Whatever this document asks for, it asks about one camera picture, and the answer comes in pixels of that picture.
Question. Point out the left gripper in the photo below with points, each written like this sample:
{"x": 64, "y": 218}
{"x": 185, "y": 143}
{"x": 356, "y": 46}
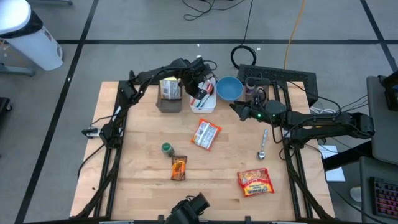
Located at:
{"x": 194, "y": 79}

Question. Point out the backlit keyboard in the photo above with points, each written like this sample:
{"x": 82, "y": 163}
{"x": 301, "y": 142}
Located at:
{"x": 385, "y": 197}

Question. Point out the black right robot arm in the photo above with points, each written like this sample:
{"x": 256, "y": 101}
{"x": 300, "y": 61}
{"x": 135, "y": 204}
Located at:
{"x": 326, "y": 123}

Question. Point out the grey metal mounting bracket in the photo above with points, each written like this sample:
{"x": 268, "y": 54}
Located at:
{"x": 91, "y": 132}
{"x": 285, "y": 132}

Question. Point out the yellow ramen packet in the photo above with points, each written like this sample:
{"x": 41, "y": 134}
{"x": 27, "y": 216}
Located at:
{"x": 170, "y": 88}

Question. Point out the grey desk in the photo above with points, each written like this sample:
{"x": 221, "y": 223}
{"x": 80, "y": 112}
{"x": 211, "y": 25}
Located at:
{"x": 367, "y": 186}
{"x": 382, "y": 130}

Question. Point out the green-lidded spice jar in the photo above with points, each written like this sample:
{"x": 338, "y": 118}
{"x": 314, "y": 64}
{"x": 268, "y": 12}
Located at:
{"x": 167, "y": 149}

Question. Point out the grey desk foot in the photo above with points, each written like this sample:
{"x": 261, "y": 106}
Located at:
{"x": 15, "y": 71}

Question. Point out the white computer mouse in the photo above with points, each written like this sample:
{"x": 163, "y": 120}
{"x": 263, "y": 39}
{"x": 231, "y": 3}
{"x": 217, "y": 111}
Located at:
{"x": 356, "y": 194}

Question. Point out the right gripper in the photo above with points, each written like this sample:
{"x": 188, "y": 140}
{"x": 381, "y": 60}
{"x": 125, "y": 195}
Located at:
{"x": 258, "y": 112}

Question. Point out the red ramen packet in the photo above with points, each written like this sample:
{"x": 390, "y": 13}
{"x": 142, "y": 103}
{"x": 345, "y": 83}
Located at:
{"x": 255, "y": 183}

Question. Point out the orange ramen packet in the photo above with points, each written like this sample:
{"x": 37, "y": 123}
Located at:
{"x": 205, "y": 133}

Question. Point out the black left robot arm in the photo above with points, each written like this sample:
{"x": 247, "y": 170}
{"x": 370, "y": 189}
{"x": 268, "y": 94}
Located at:
{"x": 140, "y": 81}

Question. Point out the black box device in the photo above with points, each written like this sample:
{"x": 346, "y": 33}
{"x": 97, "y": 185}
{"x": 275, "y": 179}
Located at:
{"x": 390, "y": 93}

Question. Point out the blue bowl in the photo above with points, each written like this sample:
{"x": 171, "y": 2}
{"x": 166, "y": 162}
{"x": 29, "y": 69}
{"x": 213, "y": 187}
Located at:
{"x": 230, "y": 88}

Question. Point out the black perforated panel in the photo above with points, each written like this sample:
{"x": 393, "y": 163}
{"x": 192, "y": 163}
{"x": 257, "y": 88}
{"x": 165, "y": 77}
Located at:
{"x": 280, "y": 74}

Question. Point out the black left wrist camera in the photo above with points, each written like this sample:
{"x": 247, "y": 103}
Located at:
{"x": 200, "y": 63}

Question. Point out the white plastic bin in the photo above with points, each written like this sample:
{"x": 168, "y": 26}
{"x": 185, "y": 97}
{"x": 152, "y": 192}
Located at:
{"x": 208, "y": 108}

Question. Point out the taco seasoning pouch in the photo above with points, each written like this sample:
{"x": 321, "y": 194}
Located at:
{"x": 178, "y": 168}

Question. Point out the white paper sheet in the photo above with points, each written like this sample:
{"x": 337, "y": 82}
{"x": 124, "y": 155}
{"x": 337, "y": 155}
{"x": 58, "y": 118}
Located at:
{"x": 334, "y": 174}

